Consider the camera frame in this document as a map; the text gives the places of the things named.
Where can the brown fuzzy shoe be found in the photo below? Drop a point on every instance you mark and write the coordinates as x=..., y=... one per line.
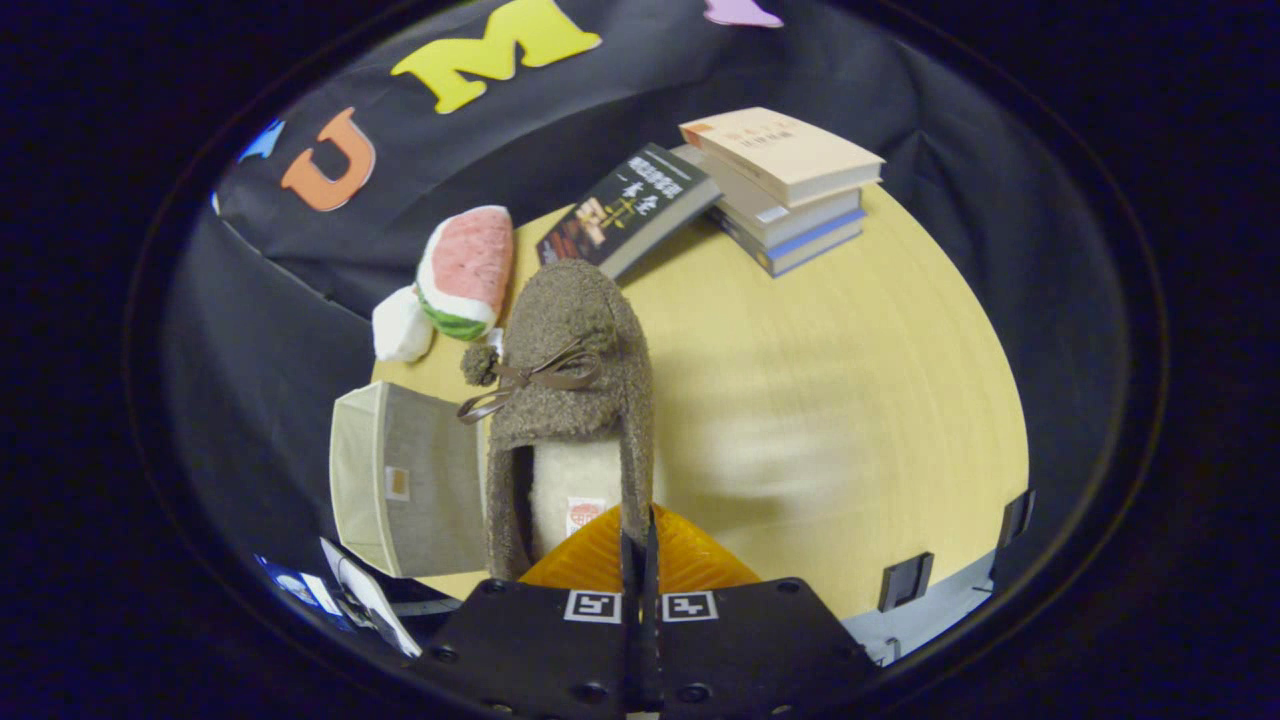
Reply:
x=575, y=320

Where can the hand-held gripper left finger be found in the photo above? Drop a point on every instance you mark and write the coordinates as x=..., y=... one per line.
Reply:
x=540, y=650

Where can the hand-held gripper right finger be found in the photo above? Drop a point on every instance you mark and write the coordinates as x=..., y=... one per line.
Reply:
x=750, y=650

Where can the watermelon slice plush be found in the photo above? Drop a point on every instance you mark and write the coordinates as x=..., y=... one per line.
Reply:
x=470, y=265

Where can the colourful printed card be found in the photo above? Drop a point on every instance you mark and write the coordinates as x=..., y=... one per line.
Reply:
x=300, y=588

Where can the blue cover book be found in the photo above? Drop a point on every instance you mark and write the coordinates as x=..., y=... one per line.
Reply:
x=810, y=250

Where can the black cover book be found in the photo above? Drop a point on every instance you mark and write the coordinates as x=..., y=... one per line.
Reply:
x=625, y=205

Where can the white grey book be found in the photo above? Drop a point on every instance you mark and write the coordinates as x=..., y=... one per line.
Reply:
x=800, y=218

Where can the white plush toy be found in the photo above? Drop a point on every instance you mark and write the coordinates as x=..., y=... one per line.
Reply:
x=402, y=325

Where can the black table bracket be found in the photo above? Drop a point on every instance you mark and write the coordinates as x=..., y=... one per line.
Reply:
x=905, y=582
x=1015, y=518

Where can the grey fabric storage box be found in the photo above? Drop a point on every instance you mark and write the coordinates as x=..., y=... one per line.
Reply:
x=430, y=480

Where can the white flat device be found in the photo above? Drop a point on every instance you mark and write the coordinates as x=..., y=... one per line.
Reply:
x=370, y=595

